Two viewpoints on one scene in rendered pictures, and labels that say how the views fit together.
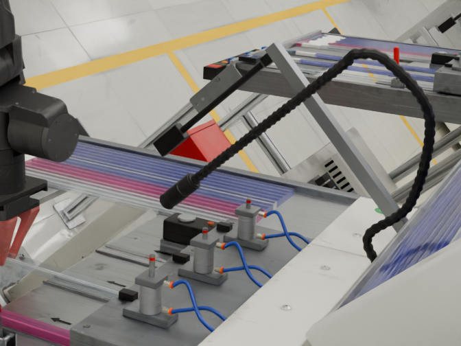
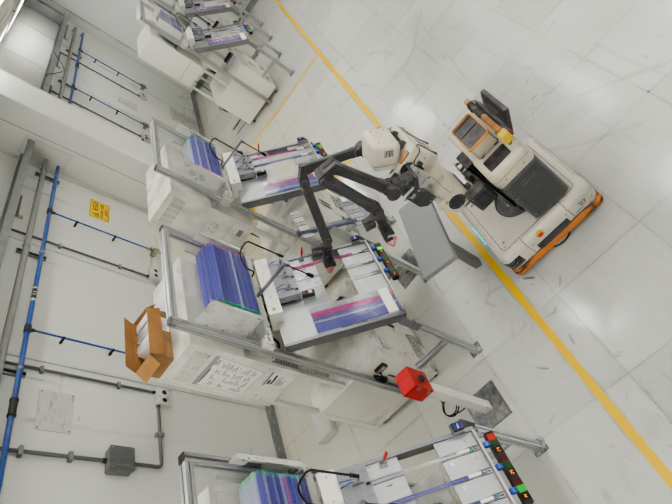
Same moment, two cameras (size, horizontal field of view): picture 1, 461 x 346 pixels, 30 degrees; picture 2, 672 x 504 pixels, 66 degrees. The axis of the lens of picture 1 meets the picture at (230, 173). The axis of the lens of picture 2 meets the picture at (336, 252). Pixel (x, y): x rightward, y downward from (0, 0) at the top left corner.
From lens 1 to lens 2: 354 cm
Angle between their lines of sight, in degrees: 110
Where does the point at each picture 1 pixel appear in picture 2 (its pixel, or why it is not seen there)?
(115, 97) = not seen: outside the picture
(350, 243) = (269, 294)
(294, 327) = (259, 270)
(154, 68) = not seen: outside the picture
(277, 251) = (282, 289)
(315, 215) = (304, 328)
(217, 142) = (404, 383)
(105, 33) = not seen: outside the picture
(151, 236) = (321, 296)
